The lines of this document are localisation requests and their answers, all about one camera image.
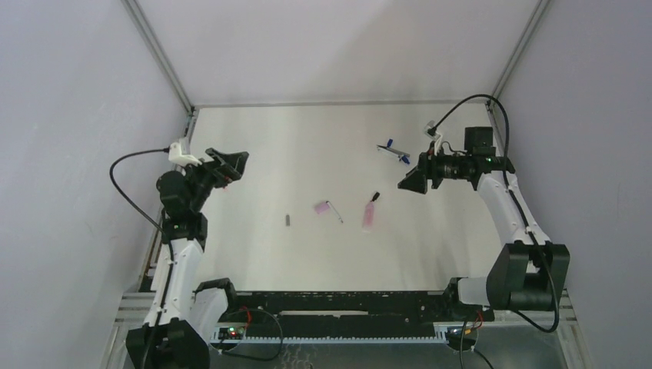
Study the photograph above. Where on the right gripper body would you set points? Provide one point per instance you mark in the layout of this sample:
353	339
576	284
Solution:
430	170

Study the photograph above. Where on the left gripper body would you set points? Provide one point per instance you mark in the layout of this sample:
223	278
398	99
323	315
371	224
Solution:
218	169

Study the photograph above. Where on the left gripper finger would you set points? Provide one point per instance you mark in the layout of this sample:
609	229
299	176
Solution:
235	165
222	163

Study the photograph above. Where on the grey pen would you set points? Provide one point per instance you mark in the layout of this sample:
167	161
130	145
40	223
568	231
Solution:
387	150

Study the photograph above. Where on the pink highlighter pen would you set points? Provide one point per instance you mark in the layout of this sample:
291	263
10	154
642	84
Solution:
368	218

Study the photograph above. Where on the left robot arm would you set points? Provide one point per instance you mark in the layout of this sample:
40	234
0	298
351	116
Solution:
177	329

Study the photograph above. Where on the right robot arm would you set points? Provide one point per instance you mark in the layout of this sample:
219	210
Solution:
530	271

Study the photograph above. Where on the thin white black-tip pen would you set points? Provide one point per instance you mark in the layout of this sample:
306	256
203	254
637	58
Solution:
336	212

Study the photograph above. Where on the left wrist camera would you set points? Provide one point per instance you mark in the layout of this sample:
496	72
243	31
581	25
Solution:
179	154

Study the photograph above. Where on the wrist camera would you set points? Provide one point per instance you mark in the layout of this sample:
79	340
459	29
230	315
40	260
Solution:
179	154
430	130

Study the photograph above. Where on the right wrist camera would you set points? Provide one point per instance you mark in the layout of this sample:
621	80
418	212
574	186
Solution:
430	130

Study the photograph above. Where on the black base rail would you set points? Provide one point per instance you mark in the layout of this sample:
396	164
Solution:
349	314

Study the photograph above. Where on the aluminium frame rails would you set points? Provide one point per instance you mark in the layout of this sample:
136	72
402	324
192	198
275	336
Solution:
134	307

